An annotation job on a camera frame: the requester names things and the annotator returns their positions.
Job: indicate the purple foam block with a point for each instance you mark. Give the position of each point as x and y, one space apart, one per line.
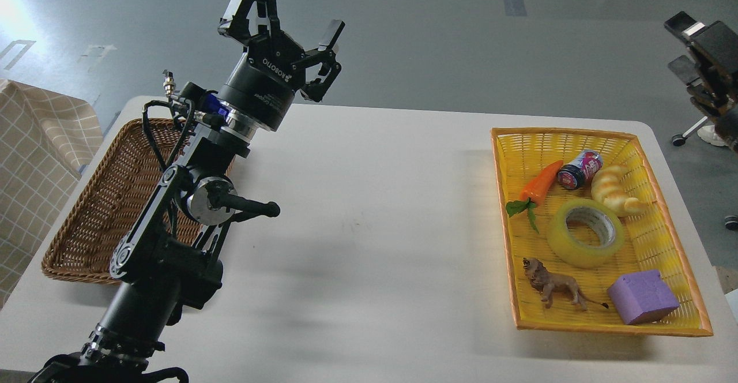
642 297

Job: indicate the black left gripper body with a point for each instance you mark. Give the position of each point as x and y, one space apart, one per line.
263 83

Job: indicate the yellow tape roll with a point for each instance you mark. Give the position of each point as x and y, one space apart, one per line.
585 234

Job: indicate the orange toy carrot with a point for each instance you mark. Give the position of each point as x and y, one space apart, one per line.
534 193

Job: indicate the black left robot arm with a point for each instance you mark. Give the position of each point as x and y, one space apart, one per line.
170 257

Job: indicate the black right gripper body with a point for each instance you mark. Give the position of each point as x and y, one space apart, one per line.
724 116

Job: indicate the beige checkered cloth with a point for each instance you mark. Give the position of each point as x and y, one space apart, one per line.
47 139

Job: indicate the small purple can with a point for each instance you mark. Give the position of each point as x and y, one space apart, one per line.
577 173

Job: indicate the brown wicker basket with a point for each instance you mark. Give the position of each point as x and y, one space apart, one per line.
105 211

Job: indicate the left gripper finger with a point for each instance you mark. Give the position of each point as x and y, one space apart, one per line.
250 21
323 55

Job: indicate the toy croissant bread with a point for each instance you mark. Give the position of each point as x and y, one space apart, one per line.
608 190

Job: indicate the yellow plastic basket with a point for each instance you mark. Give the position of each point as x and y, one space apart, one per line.
651 239

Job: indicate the brown toy lion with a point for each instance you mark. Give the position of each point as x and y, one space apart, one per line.
546 283

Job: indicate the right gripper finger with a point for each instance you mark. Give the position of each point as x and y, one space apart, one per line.
713 45
705 88

